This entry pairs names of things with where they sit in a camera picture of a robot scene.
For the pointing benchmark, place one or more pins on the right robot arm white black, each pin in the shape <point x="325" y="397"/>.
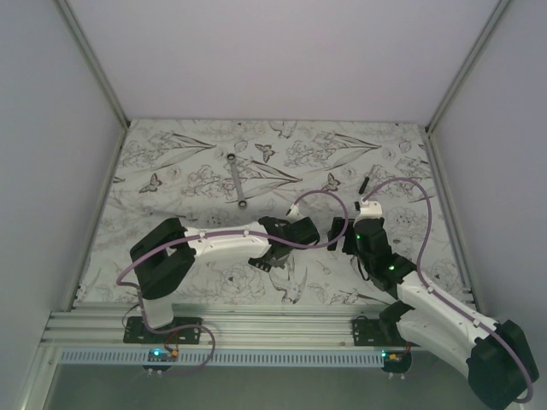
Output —
<point x="495" y="358"/>

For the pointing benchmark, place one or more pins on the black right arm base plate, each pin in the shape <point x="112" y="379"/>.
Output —
<point x="375" y="333"/>

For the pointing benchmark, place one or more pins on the white slotted cable duct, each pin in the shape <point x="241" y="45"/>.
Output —
<point x="226" y="357"/>

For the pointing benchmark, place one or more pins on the right aluminium frame post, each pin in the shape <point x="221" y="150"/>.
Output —
<point x="472" y="58"/>

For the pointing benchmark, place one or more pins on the controller board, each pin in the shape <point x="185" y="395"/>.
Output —
<point x="398" y="362"/>
<point x="162" y="355"/>

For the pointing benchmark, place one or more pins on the black cylindrical pen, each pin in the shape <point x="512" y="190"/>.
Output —
<point x="364" y="185"/>

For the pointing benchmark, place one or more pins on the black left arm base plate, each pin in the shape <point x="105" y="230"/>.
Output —
<point x="137" y="333"/>

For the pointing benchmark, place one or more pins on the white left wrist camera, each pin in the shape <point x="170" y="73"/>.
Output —
<point x="293" y="210"/>

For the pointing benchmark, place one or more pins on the silver combination wrench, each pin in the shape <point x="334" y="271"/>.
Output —
<point x="232" y="162"/>

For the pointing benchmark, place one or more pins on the aluminium mounting rail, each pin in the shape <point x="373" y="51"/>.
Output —
<point x="234" y="326"/>

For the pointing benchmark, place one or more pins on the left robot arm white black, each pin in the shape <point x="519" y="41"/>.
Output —
<point x="164" y="256"/>

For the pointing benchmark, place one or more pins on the aluminium frame post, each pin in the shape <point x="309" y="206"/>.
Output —
<point x="472" y="58"/>
<point x="83" y="44"/>

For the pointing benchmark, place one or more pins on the left aluminium frame post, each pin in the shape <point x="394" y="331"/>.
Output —
<point x="83" y="44"/>

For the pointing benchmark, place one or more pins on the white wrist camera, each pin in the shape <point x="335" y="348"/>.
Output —
<point x="369" y="210"/>
<point x="293" y="210"/>

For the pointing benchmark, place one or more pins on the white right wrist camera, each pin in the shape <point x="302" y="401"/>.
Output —
<point x="369" y="210"/>

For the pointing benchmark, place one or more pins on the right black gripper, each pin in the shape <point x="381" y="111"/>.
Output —
<point x="349" y="231"/>

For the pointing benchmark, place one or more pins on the left controller board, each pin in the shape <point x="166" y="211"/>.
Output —
<point x="162" y="355"/>

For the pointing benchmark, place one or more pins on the right controller board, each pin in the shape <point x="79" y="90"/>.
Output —
<point x="398" y="362"/>

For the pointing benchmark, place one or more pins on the black fuse box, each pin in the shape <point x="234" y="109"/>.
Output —
<point x="260" y="264"/>

